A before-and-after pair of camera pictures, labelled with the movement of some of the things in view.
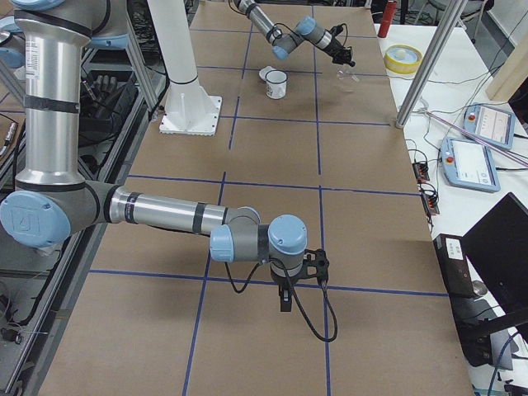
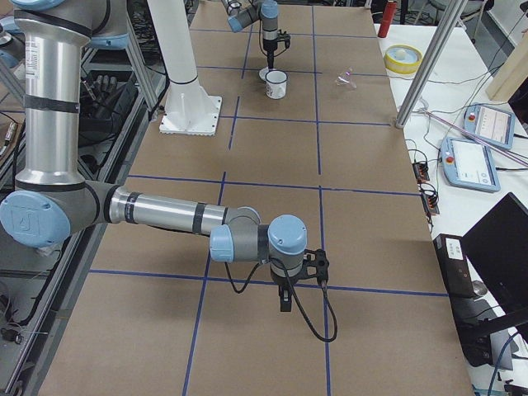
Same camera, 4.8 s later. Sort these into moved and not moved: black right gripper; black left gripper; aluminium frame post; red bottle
Moved: black left gripper
Not moved: black right gripper; red bottle; aluminium frame post
